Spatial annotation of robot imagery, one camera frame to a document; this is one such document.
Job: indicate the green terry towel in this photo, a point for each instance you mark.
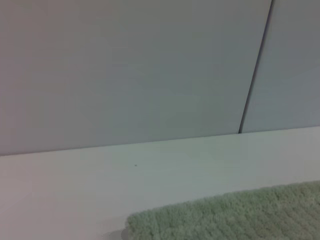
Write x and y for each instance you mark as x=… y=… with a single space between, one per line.
x=237 y=215

